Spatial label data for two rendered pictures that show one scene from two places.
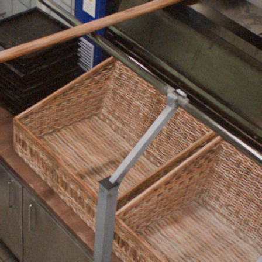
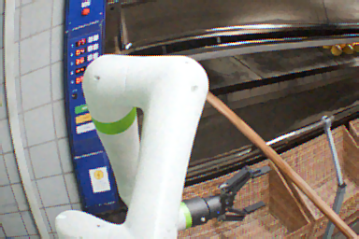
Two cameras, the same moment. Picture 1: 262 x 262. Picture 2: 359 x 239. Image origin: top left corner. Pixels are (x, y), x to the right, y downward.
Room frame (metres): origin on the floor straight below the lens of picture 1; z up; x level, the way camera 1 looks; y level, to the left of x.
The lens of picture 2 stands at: (1.75, 1.78, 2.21)
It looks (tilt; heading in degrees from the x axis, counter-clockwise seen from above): 28 degrees down; 285
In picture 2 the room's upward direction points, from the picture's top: 2 degrees counter-clockwise
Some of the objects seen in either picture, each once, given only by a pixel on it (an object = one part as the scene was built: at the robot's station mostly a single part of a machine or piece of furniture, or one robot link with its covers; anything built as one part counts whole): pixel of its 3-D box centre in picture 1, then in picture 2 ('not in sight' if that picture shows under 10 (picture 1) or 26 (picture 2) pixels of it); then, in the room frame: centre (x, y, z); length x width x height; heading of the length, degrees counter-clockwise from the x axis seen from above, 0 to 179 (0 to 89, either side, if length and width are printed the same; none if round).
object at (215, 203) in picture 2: not in sight; (218, 204); (2.01, 0.41, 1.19); 0.09 x 0.07 x 0.08; 39
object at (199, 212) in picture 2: not in sight; (193, 211); (2.07, 0.45, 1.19); 0.12 x 0.06 x 0.09; 129
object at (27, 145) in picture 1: (111, 138); (237, 228); (2.01, -0.06, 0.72); 0.56 x 0.49 x 0.28; 39
